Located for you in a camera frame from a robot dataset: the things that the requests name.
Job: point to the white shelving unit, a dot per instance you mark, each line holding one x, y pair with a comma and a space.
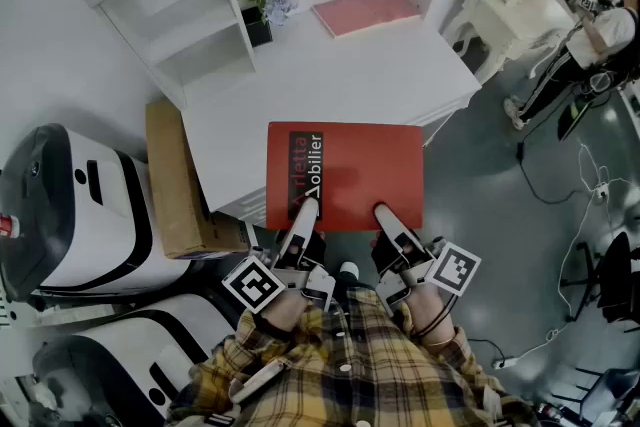
325, 75

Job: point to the red book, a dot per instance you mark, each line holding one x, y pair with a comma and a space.
360, 165

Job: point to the person's right forearm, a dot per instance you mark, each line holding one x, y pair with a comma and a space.
430, 315

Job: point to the white chest device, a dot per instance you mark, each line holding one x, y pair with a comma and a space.
257, 382

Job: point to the pink flat pad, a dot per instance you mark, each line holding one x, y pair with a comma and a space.
365, 10

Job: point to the red and white can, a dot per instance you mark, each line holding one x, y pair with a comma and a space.
7, 226

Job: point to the person's white shoe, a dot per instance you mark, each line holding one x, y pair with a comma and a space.
350, 269

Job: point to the white power strip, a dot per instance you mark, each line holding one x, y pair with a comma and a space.
504, 362

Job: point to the black flower pot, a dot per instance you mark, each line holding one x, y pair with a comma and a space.
257, 32

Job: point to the person's yellow plaid shirt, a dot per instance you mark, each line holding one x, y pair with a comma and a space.
360, 365

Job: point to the person's right hand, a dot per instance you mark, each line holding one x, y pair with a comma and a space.
374, 243

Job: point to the white dressing table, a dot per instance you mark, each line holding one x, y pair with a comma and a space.
505, 20

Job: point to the brown cardboard box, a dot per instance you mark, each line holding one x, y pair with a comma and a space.
170, 175

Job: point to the person's left forearm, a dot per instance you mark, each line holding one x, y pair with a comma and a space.
282, 310

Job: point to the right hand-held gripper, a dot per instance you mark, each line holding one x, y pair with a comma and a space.
456, 269

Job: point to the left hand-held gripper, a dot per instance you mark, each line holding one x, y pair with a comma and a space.
254, 285

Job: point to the white and black robot machine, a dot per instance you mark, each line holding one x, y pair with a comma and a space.
125, 365
100, 215

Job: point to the black office chair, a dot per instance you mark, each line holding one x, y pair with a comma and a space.
617, 275

